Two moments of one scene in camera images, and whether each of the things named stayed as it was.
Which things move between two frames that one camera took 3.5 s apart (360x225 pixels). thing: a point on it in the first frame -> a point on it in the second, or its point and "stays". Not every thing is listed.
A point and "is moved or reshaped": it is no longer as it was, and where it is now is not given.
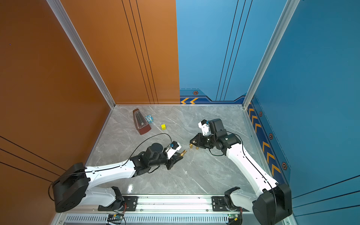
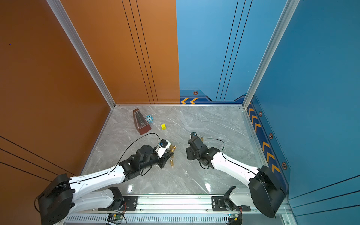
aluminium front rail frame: x=157 y=210 stays
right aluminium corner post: x=289 y=10 stays
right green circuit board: x=232 y=216 stays
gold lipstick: x=183 y=153 is moved or reshaped
